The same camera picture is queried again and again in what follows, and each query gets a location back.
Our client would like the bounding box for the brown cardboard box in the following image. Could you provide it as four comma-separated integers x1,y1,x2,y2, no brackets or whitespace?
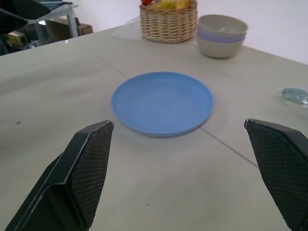
45,18,93,40

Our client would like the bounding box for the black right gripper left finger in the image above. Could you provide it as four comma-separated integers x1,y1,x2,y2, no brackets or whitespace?
4,120,115,231

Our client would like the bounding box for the grey metal stand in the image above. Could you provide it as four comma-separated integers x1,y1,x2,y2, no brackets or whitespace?
26,0,80,39

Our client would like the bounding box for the lavender bowl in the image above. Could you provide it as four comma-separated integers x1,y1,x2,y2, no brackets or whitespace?
197,25,248,44

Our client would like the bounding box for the yellow fruit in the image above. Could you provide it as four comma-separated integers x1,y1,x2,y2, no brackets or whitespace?
152,0,190,10

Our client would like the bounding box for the woven wicker basket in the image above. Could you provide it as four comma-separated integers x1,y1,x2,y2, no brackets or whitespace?
139,0,198,44

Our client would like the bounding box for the beige bowl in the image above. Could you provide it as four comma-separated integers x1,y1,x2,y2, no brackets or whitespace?
197,36,245,59
199,14,249,37

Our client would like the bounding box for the blue round plate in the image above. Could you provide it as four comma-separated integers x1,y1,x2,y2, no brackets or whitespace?
111,71,214,138

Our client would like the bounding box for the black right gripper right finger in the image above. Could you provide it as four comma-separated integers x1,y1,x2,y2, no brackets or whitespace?
244,118,308,231

